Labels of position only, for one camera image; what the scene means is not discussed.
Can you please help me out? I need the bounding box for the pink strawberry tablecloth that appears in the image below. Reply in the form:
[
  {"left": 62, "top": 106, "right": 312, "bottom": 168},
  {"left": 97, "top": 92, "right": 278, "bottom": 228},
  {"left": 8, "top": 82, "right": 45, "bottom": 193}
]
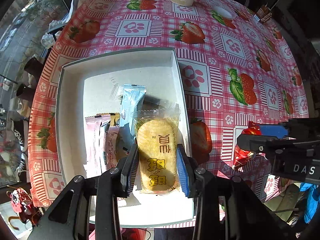
[{"left": 28, "top": 0, "right": 308, "bottom": 207}]

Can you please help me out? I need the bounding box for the light blue snack bar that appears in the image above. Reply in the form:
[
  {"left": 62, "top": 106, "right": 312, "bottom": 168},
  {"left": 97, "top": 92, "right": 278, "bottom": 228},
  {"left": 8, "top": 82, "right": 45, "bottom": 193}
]
[{"left": 117, "top": 84, "right": 146, "bottom": 153}]

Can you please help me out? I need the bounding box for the white crispy cranberry packet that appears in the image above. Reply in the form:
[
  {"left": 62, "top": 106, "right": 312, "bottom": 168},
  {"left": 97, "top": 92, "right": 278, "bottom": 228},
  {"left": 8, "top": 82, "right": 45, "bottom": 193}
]
[{"left": 105, "top": 126, "right": 120, "bottom": 170}]

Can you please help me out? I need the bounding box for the clear dark snack stick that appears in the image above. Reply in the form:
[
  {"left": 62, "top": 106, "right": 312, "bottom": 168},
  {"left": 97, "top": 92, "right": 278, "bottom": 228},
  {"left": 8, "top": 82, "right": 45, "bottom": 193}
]
[{"left": 110, "top": 84, "right": 178, "bottom": 110}]

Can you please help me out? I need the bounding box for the pink purple snack packet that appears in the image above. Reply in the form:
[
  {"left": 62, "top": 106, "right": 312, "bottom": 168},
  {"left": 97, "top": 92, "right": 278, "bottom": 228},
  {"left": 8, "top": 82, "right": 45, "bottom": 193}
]
[{"left": 84, "top": 113, "right": 111, "bottom": 178}]

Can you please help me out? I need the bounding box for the red foil snack packet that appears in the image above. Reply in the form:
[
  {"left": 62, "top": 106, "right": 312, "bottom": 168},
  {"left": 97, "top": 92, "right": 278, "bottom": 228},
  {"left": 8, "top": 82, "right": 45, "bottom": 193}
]
[{"left": 232, "top": 121, "right": 262, "bottom": 170}]

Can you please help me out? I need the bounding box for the gold snack packet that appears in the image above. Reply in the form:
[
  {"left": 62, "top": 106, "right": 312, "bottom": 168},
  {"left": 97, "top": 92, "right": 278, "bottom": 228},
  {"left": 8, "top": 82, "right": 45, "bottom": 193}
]
[{"left": 110, "top": 113, "right": 120, "bottom": 127}]

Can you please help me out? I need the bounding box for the white cardboard box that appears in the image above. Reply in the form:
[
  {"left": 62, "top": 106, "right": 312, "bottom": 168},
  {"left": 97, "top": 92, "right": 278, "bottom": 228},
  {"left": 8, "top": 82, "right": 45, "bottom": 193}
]
[{"left": 55, "top": 47, "right": 196, "bottom": 228}]

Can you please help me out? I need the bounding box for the yellow rice cracker packet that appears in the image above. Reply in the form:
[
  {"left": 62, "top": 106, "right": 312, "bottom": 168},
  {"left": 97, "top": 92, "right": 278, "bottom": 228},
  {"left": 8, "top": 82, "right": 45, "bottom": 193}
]
[{"left": 133, "top": 106, "right": 180, "bottom": 194}]

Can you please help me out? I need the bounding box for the brown coffee sachet box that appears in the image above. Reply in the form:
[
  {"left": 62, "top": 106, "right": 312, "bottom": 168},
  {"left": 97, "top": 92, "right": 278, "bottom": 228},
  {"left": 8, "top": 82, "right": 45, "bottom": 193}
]
[{"left": 253, "top": 5, "right": 272, "bottom": 24}]

